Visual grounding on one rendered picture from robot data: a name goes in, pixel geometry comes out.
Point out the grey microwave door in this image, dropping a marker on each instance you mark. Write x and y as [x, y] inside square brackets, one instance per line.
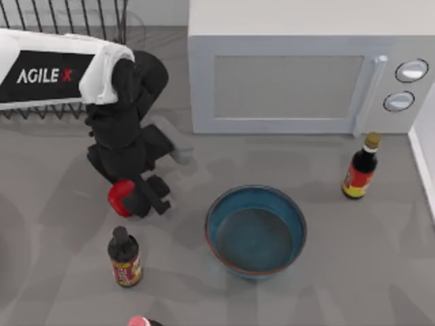
[289, 86]

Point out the blue bowl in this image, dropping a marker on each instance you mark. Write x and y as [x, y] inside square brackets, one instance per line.
[255, 234]

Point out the large microwave knob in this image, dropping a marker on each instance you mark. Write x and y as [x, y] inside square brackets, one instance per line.
[411, 70]

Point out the dark bottle with black cap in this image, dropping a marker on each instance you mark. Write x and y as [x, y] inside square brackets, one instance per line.
[124, 254]

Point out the red can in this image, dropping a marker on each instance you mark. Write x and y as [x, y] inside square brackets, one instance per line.
[118, 197]

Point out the pale microwave oven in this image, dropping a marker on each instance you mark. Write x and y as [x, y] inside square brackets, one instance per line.
[306, 23]

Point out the small microwave knob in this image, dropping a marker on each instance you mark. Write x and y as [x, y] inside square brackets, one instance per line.
[398, 101]

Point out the dark bottle with gold cap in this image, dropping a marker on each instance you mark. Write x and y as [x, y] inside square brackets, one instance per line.
[362, 168]

